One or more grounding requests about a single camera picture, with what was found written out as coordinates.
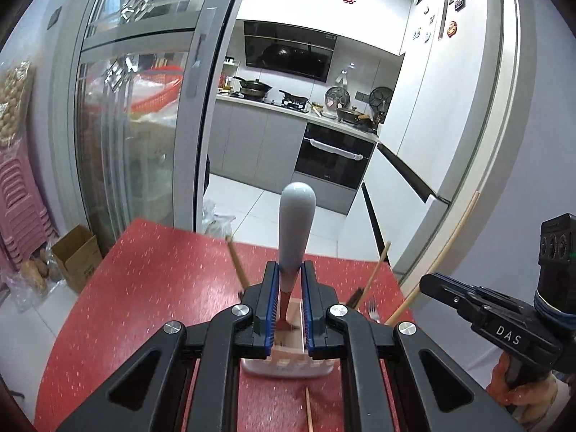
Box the white refrigerator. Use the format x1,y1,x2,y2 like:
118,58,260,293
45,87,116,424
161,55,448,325
337,0,516,277

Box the plastic bag of sweet potatoes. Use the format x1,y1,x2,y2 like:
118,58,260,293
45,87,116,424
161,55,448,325
8,252,68,314

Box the black range hood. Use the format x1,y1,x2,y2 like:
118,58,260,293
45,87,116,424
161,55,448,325
243,20,338,84

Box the brown wooden chopstick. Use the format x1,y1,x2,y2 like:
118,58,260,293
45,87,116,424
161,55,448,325
226,236,251,289

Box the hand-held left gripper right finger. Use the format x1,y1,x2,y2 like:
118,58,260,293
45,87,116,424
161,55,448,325
301,260,525,432

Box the long pale wooden chopstick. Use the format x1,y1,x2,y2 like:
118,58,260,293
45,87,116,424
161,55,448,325
386,191,480,327

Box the group of fridge magnets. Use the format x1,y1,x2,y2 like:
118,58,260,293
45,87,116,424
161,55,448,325
413,0,478,46

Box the black wok with lid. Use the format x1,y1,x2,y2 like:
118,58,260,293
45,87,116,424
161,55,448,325
232,76,274,99

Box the round black pan rack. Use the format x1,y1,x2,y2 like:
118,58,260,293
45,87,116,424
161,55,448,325
368,86,390,114

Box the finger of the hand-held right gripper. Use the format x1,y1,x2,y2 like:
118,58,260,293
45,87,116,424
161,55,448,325
419,273,493,321

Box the gas stove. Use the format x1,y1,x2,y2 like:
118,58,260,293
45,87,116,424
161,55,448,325
278,90,312,112

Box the grey kitchen cabinets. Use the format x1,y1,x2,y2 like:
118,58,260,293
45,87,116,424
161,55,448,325
209,98,309,195

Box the white plastic bag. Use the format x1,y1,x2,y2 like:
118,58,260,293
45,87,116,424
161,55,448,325
202,198,237,238

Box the stack of pink plastic stools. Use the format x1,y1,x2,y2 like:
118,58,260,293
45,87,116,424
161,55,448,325
0,148,60,265

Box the frying pan with wooden handle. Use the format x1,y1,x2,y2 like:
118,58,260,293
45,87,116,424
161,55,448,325
336,107,375,127

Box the spice rack with bottles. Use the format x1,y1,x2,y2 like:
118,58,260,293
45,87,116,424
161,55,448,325
218,56,238,96

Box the clear bag of beige nuts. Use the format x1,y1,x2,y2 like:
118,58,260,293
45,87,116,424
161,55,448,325
0,60,37,149

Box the grey framed glass sliding door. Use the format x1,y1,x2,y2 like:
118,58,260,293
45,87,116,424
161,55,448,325
49,0,253,259

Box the round silver steamer rack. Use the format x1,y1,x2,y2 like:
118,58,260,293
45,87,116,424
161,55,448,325
324,86,351,110

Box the wooden handled black utensil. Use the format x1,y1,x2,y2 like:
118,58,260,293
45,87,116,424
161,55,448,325
346,241,392,311

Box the cardboard box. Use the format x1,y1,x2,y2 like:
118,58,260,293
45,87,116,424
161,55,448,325
51,224,104,294

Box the black built-in oven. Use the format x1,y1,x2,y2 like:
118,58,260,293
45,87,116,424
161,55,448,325
293,122,377,189

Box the grey handled red spatula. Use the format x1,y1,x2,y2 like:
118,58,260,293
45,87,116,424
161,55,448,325
278,181,316,332

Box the red plastic basket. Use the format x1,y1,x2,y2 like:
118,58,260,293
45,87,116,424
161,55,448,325
127,65,185,114

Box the white pink utensil holder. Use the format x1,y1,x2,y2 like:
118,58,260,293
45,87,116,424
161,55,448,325
240,297,334,379

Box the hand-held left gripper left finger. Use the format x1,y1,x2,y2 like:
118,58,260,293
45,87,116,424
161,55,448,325
56,261,280,432

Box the person's right hand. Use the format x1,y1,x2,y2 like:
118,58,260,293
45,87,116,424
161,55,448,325
486,353,561,415

